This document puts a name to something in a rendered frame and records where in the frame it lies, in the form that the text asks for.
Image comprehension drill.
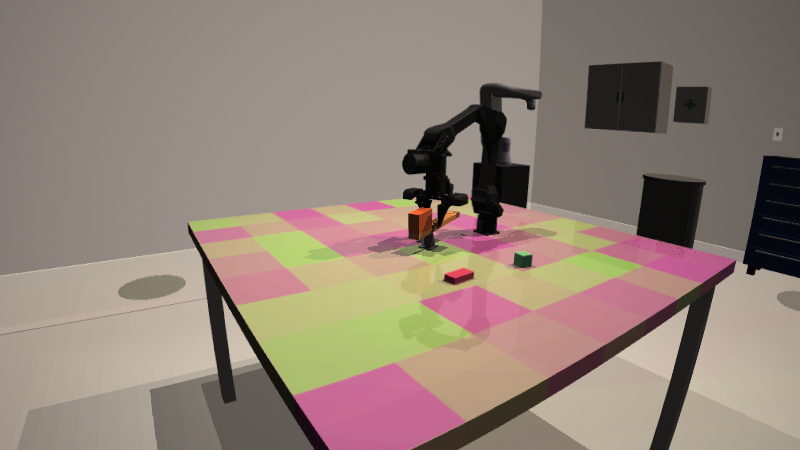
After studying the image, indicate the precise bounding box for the small green cube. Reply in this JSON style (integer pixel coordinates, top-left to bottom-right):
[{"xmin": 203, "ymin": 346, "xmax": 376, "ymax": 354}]
[{"xmin": 514, "ymin": 251, "xmax": 533, "ymax": 268}]

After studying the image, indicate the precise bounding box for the red rectangular block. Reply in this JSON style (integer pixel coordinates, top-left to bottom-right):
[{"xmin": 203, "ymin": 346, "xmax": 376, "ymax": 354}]
[{"xmin": 444, "ymin": 268, "xmax": 474, "ymax": 285}]

